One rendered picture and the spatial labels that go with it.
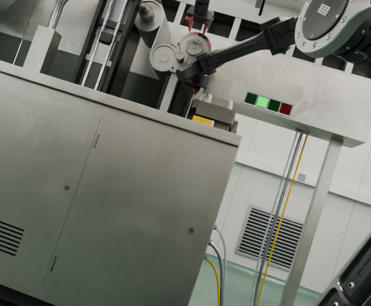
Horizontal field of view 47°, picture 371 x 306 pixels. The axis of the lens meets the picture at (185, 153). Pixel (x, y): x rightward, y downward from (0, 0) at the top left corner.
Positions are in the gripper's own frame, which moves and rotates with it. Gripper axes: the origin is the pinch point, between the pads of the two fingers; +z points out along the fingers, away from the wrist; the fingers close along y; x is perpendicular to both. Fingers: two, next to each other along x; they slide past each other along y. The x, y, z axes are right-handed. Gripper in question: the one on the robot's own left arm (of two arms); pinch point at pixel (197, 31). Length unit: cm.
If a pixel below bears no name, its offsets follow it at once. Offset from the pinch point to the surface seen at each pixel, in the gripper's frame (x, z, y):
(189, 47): -1.3, 7.4, -1.6
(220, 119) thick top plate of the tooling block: -22.3, 22.7, 21.7
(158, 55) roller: -5.5, 13.7, -13.9
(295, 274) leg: -32, 98, 82
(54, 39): -5, 25, -67
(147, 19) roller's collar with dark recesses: 2.4, 2.9, -23.6
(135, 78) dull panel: 10, 44, -30
